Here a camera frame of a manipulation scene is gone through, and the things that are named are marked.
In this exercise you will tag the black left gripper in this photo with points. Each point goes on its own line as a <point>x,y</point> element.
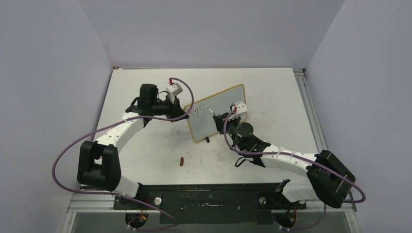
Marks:
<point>175,110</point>

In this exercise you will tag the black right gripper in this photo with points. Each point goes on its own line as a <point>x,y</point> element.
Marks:
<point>221,120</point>

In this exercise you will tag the yellow framed whiteboard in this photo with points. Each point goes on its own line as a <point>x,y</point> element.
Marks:
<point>200,121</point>

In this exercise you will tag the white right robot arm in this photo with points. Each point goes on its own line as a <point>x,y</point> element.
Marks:
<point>326,178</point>

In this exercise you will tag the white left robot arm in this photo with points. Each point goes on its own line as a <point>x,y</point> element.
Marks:
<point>99,163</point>

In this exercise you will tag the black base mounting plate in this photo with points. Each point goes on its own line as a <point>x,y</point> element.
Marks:
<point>220,203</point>

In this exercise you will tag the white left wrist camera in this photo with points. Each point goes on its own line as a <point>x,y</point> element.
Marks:
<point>174,89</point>

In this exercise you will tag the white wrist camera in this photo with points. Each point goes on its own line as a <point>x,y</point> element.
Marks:
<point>174,89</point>
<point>239,109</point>

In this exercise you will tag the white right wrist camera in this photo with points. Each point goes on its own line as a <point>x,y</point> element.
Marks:
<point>239,109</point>

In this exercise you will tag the aluminium right side rail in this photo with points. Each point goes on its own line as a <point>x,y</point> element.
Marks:
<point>317,132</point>

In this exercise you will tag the aluminium front frame rail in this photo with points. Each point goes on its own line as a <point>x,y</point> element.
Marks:
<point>98,203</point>

